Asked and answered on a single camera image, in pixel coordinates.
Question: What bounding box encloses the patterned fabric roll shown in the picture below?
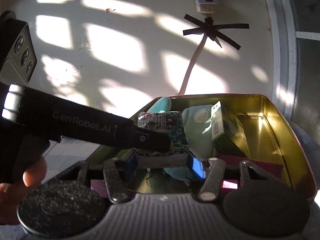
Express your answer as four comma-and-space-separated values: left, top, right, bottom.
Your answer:
136, 112, 189, 157

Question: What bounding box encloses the person's left hand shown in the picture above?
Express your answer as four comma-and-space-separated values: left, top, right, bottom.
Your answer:
0, 157, 47, 225

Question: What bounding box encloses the light grey bed sheet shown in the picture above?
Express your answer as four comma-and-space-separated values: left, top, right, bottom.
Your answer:
42, 137, 99, 183

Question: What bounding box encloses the green white small carton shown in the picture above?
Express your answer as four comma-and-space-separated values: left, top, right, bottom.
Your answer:
211, 101, 251, 159

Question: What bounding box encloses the teal plush toy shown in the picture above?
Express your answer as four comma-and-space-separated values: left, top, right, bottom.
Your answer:
138, 96, 214, 183

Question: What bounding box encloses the pink gold-lined tin box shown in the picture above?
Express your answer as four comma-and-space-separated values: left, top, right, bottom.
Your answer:
87, 94, 318, 202

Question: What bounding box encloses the black tape cross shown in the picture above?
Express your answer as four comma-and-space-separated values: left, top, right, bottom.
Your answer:
183, 14, 249, 50

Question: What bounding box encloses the white power cable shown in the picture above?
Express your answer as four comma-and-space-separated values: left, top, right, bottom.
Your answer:
177, 33, 209, 95

